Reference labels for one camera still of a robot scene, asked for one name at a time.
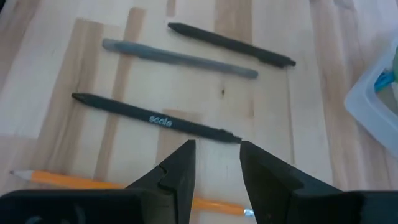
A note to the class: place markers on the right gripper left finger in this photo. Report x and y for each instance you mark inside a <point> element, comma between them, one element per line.
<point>183,174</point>

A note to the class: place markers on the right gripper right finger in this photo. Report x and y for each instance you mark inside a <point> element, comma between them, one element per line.
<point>267,186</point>

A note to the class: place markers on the black pen white scale print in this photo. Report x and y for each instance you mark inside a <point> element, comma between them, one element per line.
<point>140,115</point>

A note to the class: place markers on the orange pencil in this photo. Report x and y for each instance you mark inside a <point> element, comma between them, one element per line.
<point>77,182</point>

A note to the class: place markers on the grey pen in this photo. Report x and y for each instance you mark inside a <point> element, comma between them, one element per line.
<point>180,58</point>

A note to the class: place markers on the clear plastic supply box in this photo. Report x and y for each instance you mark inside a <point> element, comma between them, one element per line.
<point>367,115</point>

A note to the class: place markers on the blue highlighter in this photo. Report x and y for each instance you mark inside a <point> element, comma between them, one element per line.
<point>384,81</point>

